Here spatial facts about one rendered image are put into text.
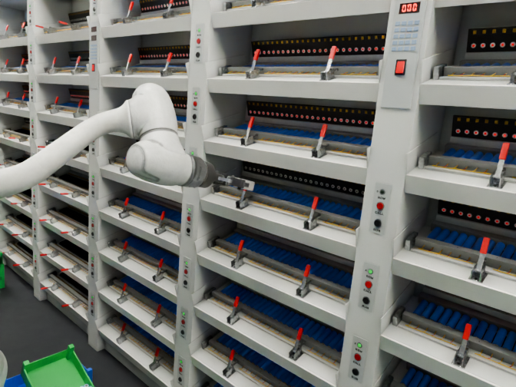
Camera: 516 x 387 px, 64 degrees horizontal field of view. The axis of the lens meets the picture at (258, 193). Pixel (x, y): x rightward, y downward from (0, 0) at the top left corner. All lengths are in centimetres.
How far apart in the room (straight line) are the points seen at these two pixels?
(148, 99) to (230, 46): 45
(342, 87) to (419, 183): 30
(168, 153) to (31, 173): 32
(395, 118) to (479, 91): 18
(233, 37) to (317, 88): 47
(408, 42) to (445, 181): 31
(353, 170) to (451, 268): 32
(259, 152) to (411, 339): 65
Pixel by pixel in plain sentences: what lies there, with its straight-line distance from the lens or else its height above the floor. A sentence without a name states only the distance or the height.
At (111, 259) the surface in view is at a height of 53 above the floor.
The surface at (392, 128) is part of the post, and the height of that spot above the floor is 123.
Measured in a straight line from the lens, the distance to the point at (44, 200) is 271.
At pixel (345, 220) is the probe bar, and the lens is 116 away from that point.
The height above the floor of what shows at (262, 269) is 75.
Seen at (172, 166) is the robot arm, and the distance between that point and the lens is 105.
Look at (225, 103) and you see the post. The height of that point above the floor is 126.
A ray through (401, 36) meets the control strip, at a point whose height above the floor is 144.
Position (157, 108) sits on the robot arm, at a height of 123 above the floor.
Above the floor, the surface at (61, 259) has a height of 33.
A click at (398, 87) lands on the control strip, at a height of 133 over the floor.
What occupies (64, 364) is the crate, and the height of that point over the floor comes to 10.
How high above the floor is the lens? 125
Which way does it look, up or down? 11 degrees down
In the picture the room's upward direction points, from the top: 5 degrees clockwise
